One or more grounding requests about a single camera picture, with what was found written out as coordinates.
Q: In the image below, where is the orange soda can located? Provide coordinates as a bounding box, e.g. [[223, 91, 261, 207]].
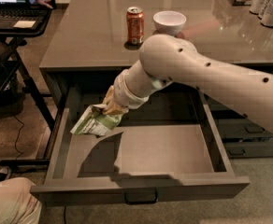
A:
[[126, 7, 144, 45]]

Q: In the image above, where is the green jalapeno chip bag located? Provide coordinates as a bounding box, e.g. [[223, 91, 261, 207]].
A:
[[70, 104, 122, 136]]

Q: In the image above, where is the smartphone on stand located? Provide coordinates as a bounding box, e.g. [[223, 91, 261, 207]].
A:
[[27, 0, 56, 9]]

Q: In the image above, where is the black laptop stand cart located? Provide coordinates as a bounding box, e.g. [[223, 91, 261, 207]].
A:
[[0, 12, 56, 169]]

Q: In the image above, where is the grey lower right drawer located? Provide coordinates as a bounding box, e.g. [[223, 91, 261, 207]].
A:
[[224, 142, 273, 159]]

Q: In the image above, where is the person's knee in beige trousers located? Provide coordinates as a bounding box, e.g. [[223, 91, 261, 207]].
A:
[[0, 177, 42, 224]]

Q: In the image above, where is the black cable on floor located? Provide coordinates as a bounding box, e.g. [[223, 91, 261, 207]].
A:
[[10, 107, 26, 161]]

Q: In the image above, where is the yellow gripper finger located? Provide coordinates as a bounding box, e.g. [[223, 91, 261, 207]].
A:
[[103, 102, 129, 115], [103, 86, 114, 107]]

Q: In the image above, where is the grey counter cabinet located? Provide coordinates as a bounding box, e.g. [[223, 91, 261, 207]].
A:
[[38, 0, 273, 159]]

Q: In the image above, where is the grey middle right drawer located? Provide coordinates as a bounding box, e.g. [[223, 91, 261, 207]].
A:
[[216, 119, 273, 138]]

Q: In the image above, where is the open grey top drawer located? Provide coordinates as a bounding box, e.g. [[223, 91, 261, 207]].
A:
[[31, 86, 250, 206]]

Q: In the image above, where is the yellow sticky note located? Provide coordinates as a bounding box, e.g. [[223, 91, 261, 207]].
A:
[[13, 21, 35, 28]]

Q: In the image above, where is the metal drawer handle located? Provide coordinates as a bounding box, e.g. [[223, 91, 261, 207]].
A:
[[123, 189, 159, 205]]

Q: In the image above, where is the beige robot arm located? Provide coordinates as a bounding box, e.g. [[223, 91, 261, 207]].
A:
[[104, 35, 273, 133]]

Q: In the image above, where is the white ceramic bowl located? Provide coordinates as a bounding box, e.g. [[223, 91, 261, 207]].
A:
[[153, 10, 186, 35]]

